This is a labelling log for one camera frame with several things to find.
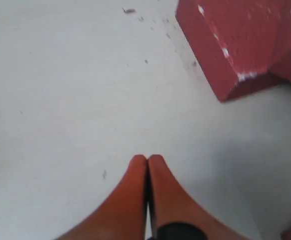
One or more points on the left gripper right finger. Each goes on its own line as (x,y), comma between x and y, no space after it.
(174,213)

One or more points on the red base brick front left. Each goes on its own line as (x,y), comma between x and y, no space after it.
(242,46)

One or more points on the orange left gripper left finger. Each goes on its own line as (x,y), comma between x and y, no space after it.
(122,215)

